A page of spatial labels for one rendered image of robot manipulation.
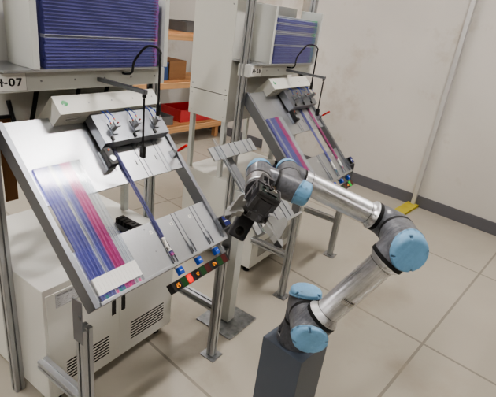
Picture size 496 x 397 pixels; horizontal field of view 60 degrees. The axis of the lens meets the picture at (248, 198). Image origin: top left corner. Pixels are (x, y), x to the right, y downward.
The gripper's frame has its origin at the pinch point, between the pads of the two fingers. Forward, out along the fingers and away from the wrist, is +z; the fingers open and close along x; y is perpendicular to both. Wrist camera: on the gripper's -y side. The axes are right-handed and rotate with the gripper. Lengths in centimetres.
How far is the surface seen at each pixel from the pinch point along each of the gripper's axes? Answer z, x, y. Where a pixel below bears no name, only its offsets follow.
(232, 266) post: -109, 34, -80
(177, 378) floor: -62, 31, -121
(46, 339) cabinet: -39, -31, -104
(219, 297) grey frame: -80, 29, -81
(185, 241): -66, -2, -53
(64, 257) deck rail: -32, -38, -58
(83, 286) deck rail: -27, -28, -60
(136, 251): -49, -18, -55
